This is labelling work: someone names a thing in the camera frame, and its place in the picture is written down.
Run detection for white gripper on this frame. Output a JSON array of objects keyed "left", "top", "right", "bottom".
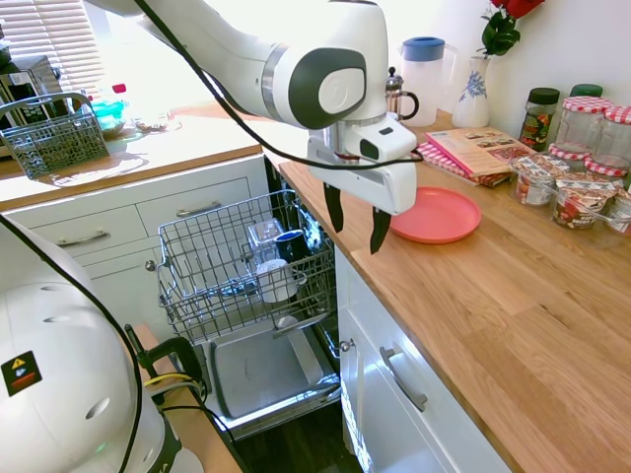
[{"left": 306, "top": 128, "right": 420, "bottom": 256}]

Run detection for pink plastic plate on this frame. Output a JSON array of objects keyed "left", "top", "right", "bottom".
[{"left": 388, "top": 185, "right": 483, "bottom": 245}]

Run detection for grey dishwasher door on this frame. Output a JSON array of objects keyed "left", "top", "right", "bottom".
[{"left": 200, "top": 319, "right": 344, "bottom": 440}]

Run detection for dark blue mug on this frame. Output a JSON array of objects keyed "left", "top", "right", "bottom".
[{"left": 273, "top": 229, "right": 316, "bottom": 266}]

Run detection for clear drinking glass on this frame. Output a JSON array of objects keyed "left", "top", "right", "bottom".
[{"left": 245, "top": 219, "right": 288, "bottom": 266}]

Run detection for red checkered book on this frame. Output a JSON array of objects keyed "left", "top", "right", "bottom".
[{"left": 408, "top": 141, "right": 515, "bottom": 190}]

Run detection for white mug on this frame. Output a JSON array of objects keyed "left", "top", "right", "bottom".
[{"left": 254, "top": 257, "right": 309, "bottom": 304}]

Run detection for glass French press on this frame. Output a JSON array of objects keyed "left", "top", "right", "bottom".
[{"left": 384, "top": 65, "right": 421, "bottom": 122}]

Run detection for pink cookbook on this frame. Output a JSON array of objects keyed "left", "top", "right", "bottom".
[{"left": 424, "top": 125, "right": 536, "bottom": 180}]

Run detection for clear pitcher blue lid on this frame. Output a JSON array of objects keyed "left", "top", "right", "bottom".
[{"left": 397, "top": 34, "right": 460, "bottom": 128}]

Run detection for white vase blue print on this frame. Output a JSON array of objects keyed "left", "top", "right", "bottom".
[{"left": 451, "top": 54, "right": 491, "bottom": 130}]

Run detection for plastic snack cup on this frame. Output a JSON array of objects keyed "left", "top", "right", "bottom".
[
  {"left": 551, "top": 171, "right": 620, "bottom": 231},
  {"left": 607, "top": 186, "right": 631, "bottom": 236},
  {"left": 509, "top": 154, "right": 569, "bottom": 207}
]

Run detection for jar with black lid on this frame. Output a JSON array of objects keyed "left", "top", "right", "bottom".
[{"left": 518, "top": 87, "right": 562, "bottom": 154}]

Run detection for small jar checkered lid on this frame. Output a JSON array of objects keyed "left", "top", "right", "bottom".
[
  {"left": 547, "top": 143, "right": 589, "bottom": 171},
  {"left": 582, "top": 156, "right": 630, "bottom": 179}
]

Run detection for black clamp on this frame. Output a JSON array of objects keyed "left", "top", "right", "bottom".
[{"left": 123, "top": 323, "right": 209, "bottom": 396}]

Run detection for red roses green leaves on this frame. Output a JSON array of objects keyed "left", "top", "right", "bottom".
[{"left": 474, "top": 0, "right": 546, "bottom": 60}]

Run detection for tall jar checkered lid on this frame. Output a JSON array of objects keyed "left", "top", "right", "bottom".
[
  {"left": 597, "top": 104, "right": 631, "bottom": 171},
  {"left": 555, "top": 96, "right": 615, "bottom": 157}
]

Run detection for jar with green lid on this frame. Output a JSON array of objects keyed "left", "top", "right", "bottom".
[{"left": 568, "top": 83, "right": 604, "bottom": 101}]

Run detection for teal glass bowl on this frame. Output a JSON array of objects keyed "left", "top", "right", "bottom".
[{"left": 90, "top": 99, "right": 131, "bottom": 137}]

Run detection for grey cutlery basket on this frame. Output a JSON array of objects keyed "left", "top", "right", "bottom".
[{"left": 0, "top": 92, "right": 111, "bottom": 180}]

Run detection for white window blinds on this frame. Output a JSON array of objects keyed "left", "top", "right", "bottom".
[{"left": 0, "top": 0, "right": 107, "bottom": 96}]

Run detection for stainless steel appliance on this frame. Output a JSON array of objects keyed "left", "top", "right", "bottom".
[{"left": 0, "top": 53, "right": 63, "bottom": 160}]

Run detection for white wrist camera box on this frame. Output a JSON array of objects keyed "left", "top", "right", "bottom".
[{"left": 343, "top": 112, "right": 419, "bottom": 165}]

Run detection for metal drawer handle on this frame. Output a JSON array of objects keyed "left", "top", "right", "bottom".
[
  {"left": 175, "top": 200, "right": 223, "bottom": 219},
  {"left": 55, "top": 230, "right": 111, "bottom": 248}
]

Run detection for large metal cabinet handle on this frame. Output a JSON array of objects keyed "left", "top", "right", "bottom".
[{"left": 379, "top": 345, "right": 430, "bottom": 413}]

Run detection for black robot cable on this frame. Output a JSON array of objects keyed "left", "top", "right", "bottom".
[{"left": 0, "top": 0, "right": 426, "bottom": 473}]

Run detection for metal wire dishwasher rack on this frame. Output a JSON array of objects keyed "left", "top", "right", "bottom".
[{"left": 156, "top": 189, "right": 342, "bottom": 347}]

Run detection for yellow cable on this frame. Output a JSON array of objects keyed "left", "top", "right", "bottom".
[{"left": 144, "top": 372, "right": 196, "bottom": 388}]

